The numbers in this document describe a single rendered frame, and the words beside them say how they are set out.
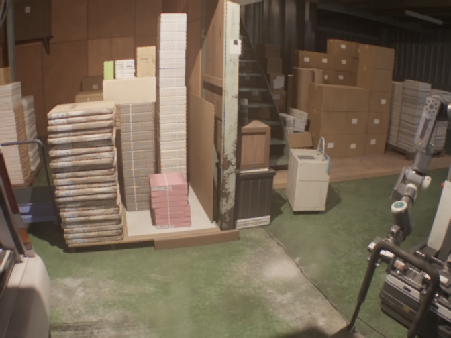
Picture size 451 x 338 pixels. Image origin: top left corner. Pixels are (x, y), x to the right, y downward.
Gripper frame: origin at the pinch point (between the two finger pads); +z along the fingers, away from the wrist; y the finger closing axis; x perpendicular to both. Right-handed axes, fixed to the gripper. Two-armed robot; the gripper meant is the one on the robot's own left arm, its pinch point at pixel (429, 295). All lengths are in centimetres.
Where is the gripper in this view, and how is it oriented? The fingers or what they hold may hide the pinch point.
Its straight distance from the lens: 144.3
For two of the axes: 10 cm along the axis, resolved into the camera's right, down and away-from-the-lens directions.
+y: -5.0, -3.1, 8.1
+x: -2.8, -8.2, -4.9
